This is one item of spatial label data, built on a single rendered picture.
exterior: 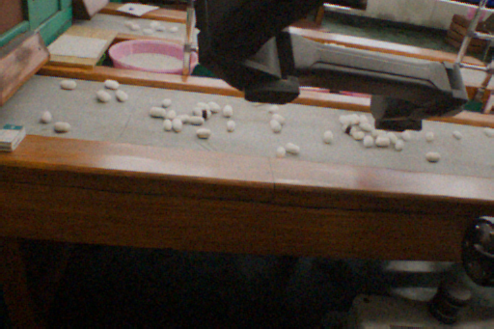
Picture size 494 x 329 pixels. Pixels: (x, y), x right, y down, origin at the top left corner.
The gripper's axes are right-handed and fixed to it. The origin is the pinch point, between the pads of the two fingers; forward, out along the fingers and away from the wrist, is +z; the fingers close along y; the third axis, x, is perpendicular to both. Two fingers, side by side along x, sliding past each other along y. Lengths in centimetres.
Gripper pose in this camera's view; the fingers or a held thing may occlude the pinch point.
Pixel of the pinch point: (379, 123)
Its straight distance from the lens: 96.3
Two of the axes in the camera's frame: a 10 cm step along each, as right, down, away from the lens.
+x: -0.6, 9.8, -1.8
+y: -9.8, -0.9, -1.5
